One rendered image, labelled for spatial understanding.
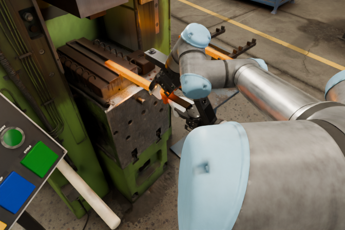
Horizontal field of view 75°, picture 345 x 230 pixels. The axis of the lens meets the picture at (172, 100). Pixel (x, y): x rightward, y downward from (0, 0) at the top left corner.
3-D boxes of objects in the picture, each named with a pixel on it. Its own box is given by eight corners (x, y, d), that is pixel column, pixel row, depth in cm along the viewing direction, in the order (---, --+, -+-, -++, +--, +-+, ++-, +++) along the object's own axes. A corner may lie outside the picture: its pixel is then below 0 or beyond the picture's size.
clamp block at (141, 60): (156, 68, 114) (155, 56, 109) (144, 75, 109) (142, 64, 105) (139, 59, 120) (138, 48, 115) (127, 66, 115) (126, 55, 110)
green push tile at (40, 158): (59, 156, 69) (40, 140, 65) (42, 178, 64) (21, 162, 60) (56, 156, 70) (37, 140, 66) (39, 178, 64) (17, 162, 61)
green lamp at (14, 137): (27, 140, 62) (20, 130, 59) (10, 151, 59) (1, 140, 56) (22, 134, 63) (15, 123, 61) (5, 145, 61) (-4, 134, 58)
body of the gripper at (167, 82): (166, 98, 79) (179, 81, 69) (150, 80, 80) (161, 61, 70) (180, 88, 84) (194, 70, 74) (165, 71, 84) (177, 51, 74)
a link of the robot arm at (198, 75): (229, 84, 54) (222, 48, 59) (181, 87, 53) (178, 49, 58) (222, 99, 61) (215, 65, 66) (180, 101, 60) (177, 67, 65)
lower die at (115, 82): (138, 79, 107) (136, 63, 101) (103, 101, 96) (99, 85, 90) (87, 49, 127) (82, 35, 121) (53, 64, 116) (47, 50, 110)
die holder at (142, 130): (169, 129, 143) (168, 70, 112) (122, 170, 121) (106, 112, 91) (112, 91, 169) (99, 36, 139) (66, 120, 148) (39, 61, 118)
